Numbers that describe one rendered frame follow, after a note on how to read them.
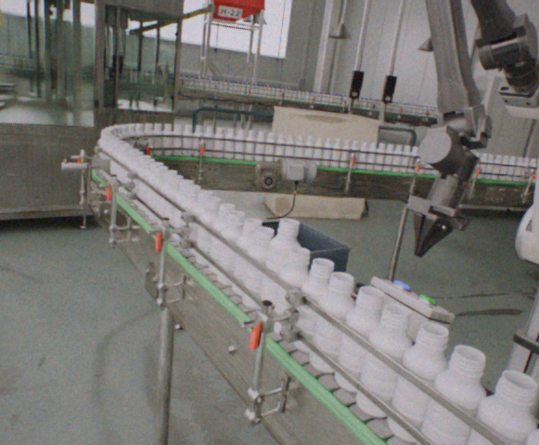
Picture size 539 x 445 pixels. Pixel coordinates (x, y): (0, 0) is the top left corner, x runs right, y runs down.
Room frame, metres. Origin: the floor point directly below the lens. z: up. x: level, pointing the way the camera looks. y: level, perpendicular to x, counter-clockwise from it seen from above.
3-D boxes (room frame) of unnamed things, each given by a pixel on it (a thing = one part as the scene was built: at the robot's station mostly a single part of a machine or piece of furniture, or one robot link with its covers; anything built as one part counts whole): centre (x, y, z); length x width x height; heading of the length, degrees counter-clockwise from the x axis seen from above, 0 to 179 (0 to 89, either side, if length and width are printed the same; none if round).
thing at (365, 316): (0.64, -0.16, 1.08); 0.06 x 0.06 x 0.17
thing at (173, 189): (1.25, 0.28, 1.08); 0.06 x 0.06 x 0.17
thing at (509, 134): (6.68, -2.91, 0.96); 0.82 x 0.50 x 1.91; 107
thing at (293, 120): (5.50, -0.45, 0.59); 1.10 x 0.62 x 1.18; 107
